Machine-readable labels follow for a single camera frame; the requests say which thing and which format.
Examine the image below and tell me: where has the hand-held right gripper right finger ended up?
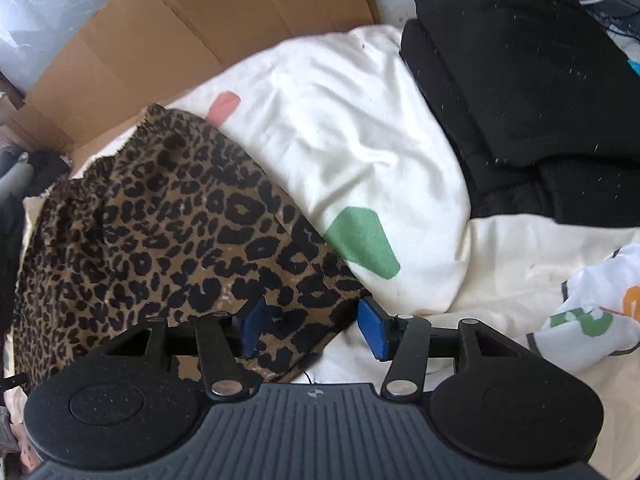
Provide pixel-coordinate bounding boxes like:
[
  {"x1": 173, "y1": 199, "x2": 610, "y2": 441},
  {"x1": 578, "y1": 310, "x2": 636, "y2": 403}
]
[{"x1": 357, "y1": 296, "x2": 533, "y2": 402}]

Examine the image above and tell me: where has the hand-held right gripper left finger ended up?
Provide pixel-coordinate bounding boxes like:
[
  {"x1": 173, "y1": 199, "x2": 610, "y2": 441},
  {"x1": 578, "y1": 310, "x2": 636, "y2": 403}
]
[{"x1": 97, "y1": 296, "x2": 268, "y2": 402}]

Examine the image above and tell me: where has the leopard print garment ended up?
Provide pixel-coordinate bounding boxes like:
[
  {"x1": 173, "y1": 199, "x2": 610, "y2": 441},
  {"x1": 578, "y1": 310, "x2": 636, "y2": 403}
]
[{"x1": 12, "y1": 104, "x2": 373, "y2": 391}]

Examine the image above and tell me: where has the cream printed blanket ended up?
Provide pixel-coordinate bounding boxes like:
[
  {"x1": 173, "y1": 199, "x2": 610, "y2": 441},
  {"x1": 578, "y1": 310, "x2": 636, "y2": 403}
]
[{"x1": 70, "y1": 25, "x2": 640, "y2": 480}]

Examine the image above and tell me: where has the grey neck pillow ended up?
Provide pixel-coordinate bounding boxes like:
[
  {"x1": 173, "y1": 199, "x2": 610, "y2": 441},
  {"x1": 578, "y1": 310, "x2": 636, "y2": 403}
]
[{"x1": 0, "y1": 152, "x2": 32, "y2": 196}]

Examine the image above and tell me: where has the black folded garment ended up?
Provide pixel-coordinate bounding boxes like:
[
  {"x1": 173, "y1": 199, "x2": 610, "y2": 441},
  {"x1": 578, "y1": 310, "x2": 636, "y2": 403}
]
[{"x1": 400, "y1": 0, "x2": 640, "y2": 228}]

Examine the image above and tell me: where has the flattened cardboard sheet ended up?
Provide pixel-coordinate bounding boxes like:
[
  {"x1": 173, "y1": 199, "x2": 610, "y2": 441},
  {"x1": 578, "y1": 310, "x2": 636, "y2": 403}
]
[{"x1": 7, "y1": 0, "x2": 381, "y2": 158}]

